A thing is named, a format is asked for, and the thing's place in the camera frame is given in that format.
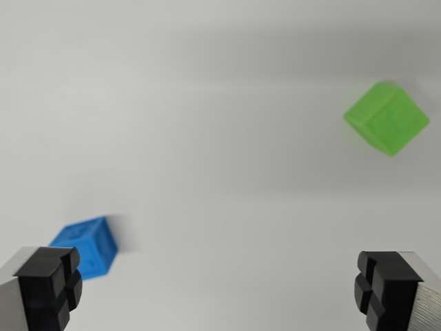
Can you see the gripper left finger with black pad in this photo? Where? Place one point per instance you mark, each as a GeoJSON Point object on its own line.
{"type": "Point", "coordinates": [41, 286]}

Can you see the blue cube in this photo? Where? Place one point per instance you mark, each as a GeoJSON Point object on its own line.
{"type": "Point", "coordinates": [93, 245]}

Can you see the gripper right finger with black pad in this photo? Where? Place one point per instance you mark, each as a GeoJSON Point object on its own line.
{"type": "Point", "coordinates": [392, 289]}

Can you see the green cube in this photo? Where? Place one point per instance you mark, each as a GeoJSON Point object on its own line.
{"type": "Point", "coordinates": [389, 120]}

